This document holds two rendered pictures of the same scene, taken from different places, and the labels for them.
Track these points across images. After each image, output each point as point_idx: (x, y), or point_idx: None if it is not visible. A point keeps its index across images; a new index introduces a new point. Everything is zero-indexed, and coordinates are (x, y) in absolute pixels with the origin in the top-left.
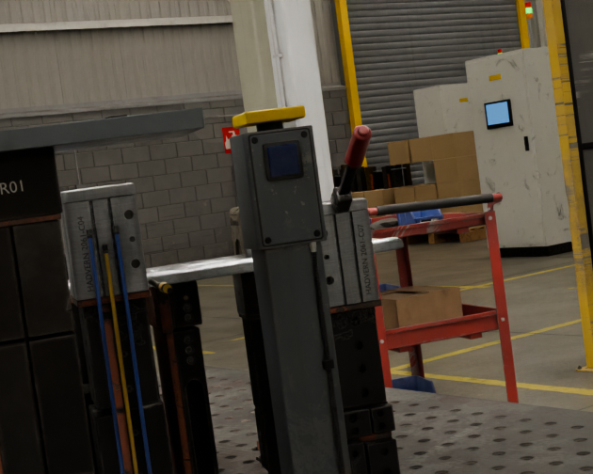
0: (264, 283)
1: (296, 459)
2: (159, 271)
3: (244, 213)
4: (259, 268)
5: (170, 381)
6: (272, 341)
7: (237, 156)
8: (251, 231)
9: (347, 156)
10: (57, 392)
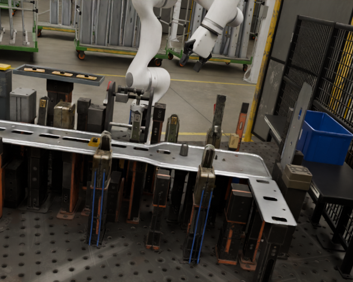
0: (9, 101)
1: None
2: None
3: (8, 88)
4: (8, 99)
5: None
6: (9, 113)
7: (9, 75)
8: (10, 90)
9: None
10: None
